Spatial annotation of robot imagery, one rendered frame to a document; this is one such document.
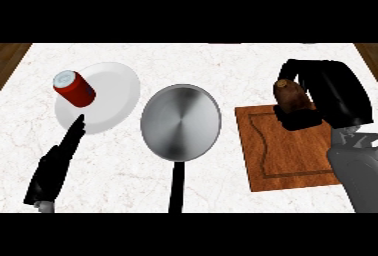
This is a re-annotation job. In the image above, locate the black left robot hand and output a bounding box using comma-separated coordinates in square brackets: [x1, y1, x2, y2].
[22, 113, 87, 206]

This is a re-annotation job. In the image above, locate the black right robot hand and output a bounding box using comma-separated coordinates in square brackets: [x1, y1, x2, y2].
[271, 58, 375, 132]

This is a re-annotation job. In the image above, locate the brown sweet potato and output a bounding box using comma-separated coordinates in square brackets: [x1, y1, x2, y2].
[273, 78, 314, 113]

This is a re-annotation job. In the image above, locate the wooden cutting board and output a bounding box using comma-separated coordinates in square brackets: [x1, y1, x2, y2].
[233, 103, 342, 193]

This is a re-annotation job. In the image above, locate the white plate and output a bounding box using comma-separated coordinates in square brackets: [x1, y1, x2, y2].
[53, 61, 141, 135]

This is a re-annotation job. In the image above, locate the red can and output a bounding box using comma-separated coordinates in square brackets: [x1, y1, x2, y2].
[51, 69, 97, 109]

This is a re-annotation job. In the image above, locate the silver pan with black handle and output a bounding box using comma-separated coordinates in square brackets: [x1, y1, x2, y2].
[138, 83, 223, 214]

